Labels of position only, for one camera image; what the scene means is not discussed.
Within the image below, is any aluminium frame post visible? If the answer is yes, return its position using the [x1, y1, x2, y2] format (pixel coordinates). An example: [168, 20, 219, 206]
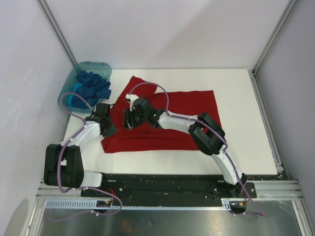
[36, 0, 78, 67]
[252, 0, 300, 76]

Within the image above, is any teal plastic bin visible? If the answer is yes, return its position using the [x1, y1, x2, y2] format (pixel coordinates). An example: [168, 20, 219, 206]
[58, 61, 112, 113]

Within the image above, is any grey slotted cable duct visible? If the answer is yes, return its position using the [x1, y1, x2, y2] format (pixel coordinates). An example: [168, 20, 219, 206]
[44, 198, 233, 211]

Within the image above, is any dark blue t shirt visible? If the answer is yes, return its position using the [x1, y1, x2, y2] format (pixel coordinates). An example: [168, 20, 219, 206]
[76, 71, 111, 107]

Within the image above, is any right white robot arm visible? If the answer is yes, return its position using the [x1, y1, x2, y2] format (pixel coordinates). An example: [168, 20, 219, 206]
[123, 94, 247, 197]

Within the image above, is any left aluminium frame post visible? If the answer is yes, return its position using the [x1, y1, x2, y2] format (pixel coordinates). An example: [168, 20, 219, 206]
[36, 0, 78, 67]

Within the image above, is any red t shirt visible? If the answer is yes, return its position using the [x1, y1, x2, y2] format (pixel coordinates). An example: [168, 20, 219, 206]
[101, 76, 221, 153]

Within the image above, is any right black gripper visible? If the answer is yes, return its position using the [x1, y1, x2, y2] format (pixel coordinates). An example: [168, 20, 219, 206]
[123, 107, 148, 130]

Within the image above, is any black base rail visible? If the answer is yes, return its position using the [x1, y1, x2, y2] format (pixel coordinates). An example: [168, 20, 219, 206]
[80, 174, 257, 207]

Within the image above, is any right aluminium frame post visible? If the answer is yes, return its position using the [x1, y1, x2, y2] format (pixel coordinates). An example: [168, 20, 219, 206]
[252, 0, 300, 76]

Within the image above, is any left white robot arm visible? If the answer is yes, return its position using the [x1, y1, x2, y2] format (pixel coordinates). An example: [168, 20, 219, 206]
[43, 103, 117, 197]

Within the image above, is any light blue t shirt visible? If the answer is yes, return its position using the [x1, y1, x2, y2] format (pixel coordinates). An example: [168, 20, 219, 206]
[68, 83, 82, 108]

